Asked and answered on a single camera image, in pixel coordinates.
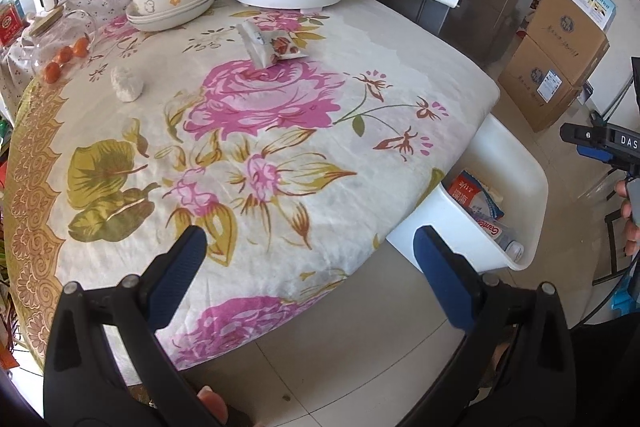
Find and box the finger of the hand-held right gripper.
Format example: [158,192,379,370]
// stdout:
[559,122,609,162]

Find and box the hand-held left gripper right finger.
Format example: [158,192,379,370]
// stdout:
[412,225,586,427]

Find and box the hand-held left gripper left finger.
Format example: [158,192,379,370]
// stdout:
[42,225,251,427]

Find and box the clear plastic bottle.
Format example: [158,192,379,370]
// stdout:
[472,212,526,264]

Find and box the white plastic bin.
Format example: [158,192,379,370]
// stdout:
[384,113,549,274]

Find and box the person's right hand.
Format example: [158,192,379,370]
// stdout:
[614,179,640,258]

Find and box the person's left hand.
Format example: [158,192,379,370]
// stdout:
[197,385,229,426]

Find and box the brown cardboard box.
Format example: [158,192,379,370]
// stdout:
[524,0,611,86]
[497,33,584,134]

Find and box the black metal chair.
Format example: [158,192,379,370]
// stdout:
[592,206,640,289]

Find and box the floral tablecloth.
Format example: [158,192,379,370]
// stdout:
[2,0,502,371]

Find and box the white crumpled tissue ball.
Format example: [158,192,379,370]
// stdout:
[110,65,145,102]

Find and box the white red snack packet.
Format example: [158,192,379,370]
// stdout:
[235,19,307,69]

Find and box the white small-flower cloth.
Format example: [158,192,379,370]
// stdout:
[0,0,142,108]

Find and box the glass jar with wooden lid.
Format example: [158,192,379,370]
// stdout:
[22,6,99,82]

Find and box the red label jar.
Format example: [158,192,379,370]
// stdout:
[0,0,27,48]

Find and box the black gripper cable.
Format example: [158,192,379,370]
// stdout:
[580,256,640,324]

